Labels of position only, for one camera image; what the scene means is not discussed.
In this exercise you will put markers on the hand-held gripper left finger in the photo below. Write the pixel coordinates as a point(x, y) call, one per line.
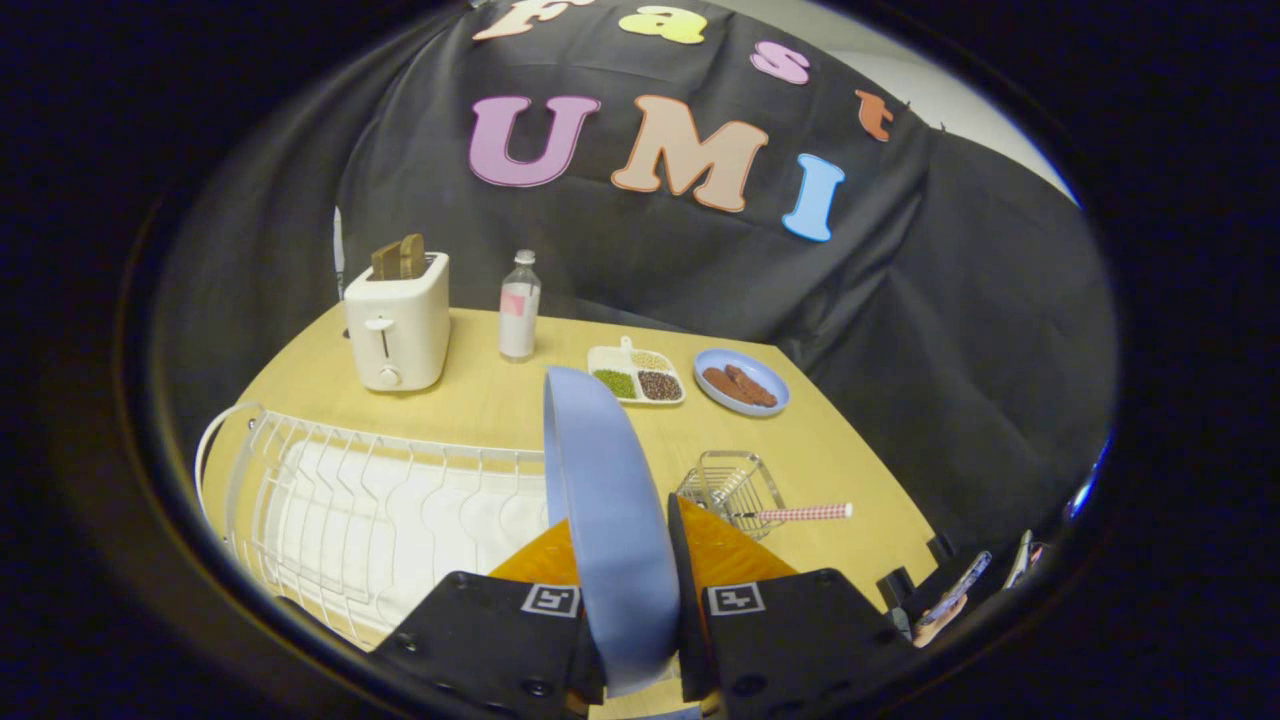
point(500, 630)

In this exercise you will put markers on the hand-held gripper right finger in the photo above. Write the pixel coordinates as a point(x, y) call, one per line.
point(790, 630)

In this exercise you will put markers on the light blue plate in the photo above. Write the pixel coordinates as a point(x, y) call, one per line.
point(610, 520)

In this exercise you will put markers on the small blue dish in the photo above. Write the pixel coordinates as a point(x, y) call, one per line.
point(770, 378)

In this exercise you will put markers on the dark equipment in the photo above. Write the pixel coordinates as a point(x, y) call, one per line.
point(910, 590)

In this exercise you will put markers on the brown food piece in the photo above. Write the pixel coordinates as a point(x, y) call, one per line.
point(727, 385)
point(752, 385)

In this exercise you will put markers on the green beans pile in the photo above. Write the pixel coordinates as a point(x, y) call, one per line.
point(615, 382)

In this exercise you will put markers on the dark red beans pile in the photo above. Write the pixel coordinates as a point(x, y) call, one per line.
point(659, 385)

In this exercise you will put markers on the white divided tray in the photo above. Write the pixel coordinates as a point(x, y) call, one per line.
point(605, 359)

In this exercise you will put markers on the black backdrop cloth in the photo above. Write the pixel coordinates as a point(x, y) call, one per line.
point(900, 350)

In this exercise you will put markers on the pale beans pile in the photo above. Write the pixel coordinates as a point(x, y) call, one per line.
point(650, 360)

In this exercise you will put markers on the white toaster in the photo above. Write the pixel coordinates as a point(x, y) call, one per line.
point(400, 330)

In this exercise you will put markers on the clear bottle with pink label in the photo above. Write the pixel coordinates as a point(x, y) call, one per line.
point(519, 310)

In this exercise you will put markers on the brown toast slice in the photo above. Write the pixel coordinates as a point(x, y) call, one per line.
point(387, 260)
point(413, 255)

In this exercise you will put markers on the thin white pole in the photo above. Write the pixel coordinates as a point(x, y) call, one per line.
point(339, 250)

